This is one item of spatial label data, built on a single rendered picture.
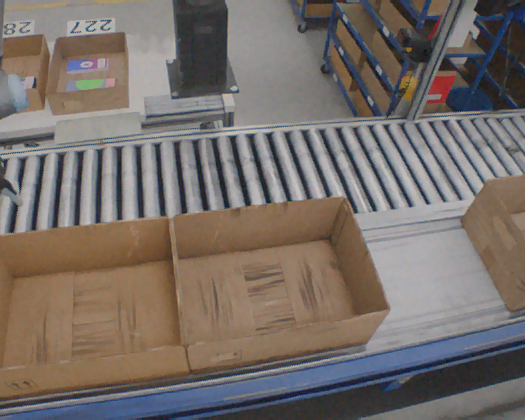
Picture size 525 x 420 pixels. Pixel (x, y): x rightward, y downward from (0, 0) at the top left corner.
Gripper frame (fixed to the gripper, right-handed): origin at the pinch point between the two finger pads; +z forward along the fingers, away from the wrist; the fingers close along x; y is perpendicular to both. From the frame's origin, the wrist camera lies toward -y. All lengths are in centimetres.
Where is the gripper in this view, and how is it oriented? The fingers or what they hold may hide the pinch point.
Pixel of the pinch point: (1, 208)
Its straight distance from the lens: 142.1
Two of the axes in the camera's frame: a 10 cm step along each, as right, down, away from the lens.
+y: -2.0, -7.7, 6.0
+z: -0.7, 6.2, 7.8
